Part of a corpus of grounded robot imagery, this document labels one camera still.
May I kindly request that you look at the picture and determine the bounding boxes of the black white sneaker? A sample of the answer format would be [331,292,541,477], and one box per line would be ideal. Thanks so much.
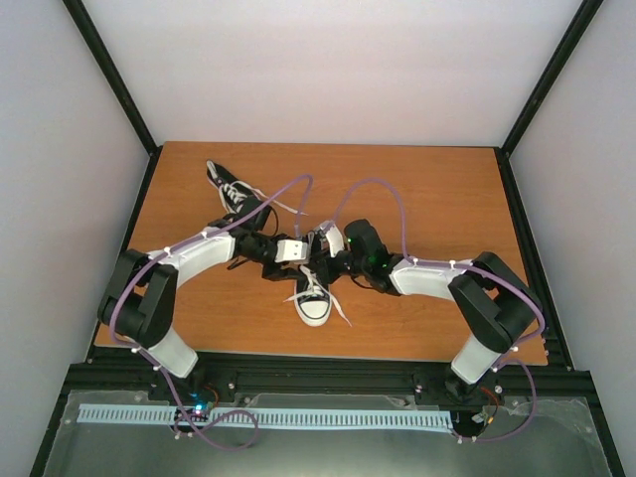
[294,265,333,328]
[206,160,262,219]

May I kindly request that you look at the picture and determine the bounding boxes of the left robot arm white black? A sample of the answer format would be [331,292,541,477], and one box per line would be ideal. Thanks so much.
[97,199,309,400]

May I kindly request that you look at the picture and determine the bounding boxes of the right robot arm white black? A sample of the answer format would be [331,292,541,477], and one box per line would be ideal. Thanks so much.
[307,220,543,386]

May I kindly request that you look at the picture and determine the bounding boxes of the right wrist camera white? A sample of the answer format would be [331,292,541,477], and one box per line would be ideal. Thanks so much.
[315,221,345,258]

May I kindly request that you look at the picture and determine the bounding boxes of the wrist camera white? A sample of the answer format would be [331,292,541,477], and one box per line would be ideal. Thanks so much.
[274,238,310,263]
[315,221,345,258]

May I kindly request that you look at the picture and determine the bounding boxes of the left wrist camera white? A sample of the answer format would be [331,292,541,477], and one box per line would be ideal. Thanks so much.
[274,238,310,263]

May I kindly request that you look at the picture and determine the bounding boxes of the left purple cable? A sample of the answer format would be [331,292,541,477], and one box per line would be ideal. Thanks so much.
[108,173,315,450]

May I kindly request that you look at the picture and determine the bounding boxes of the purple cable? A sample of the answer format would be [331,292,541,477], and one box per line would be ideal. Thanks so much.
[108,173,315,450]
[329,177,547,444]

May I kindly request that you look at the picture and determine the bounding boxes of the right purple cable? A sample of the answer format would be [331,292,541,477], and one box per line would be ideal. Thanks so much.
[329,177,547,444]

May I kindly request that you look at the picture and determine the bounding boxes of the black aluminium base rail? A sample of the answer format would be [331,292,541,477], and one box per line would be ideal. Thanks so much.
[63,348,599,409]

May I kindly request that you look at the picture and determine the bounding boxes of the left black frame post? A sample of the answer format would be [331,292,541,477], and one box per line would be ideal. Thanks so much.
[62,0,163,156]

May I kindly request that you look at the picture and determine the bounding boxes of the black frame post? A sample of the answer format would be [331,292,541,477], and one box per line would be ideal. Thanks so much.
[62,0,163,156]
[500,0,605,156]

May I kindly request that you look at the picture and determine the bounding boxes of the light blue slotted cable duct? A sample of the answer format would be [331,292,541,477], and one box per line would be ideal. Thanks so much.
[77,403,452,433]

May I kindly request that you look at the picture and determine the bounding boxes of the right black frame post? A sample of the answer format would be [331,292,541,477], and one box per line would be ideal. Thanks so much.
[500,0,605,156]

